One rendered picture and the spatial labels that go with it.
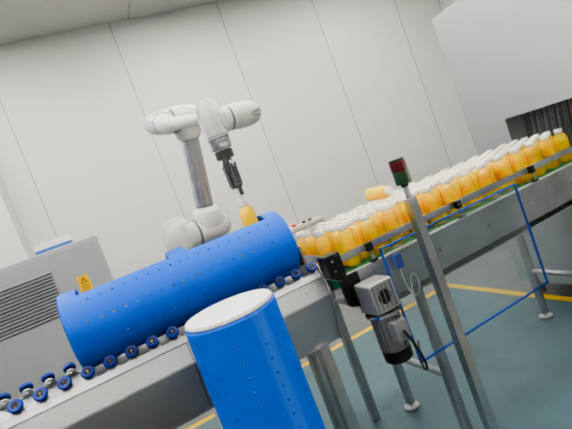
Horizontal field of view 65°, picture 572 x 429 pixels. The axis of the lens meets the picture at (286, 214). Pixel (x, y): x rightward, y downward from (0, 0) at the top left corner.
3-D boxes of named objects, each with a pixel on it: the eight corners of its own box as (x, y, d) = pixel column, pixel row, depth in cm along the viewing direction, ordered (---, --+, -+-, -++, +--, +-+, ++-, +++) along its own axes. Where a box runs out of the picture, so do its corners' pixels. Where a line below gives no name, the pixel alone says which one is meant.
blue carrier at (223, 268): (88, 359, 174) (59, 291, 171) (282, 270, 206) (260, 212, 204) (85, 381, 148) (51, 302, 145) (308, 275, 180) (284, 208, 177)
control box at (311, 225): (288, 248, 229) (282, 230, 228) (321, 234, 236) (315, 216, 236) (296, 248, 220) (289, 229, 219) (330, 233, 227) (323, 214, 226)
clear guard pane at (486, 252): (420, 360, 182) (380, 249, 178) (546, 282, 211) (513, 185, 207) (421, 361, 181) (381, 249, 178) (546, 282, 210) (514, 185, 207)
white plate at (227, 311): (278, 280, 145) (280, 283, 145) (203, 305, 151) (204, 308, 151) (259, 310, 118) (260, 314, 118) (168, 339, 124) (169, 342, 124)
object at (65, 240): (36, 256, 318) (33, 247, 317) (72, 244, 329) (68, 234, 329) (36, 256, 307) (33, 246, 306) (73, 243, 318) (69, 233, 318)
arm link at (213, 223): (191, 244, 256) (223, 232, 269) (205, 249, 244) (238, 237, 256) (158, 108, 234) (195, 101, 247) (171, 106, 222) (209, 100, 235)
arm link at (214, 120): (212, 135, 177) (239, 128, 184) (197, 98, 176) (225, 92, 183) (201, 143, 186) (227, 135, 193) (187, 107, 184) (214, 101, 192)
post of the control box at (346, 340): (370, 419, 236) (305, 243, 229) (376, 414, 238) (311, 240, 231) (374, 421, 233) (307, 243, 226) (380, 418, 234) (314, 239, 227)
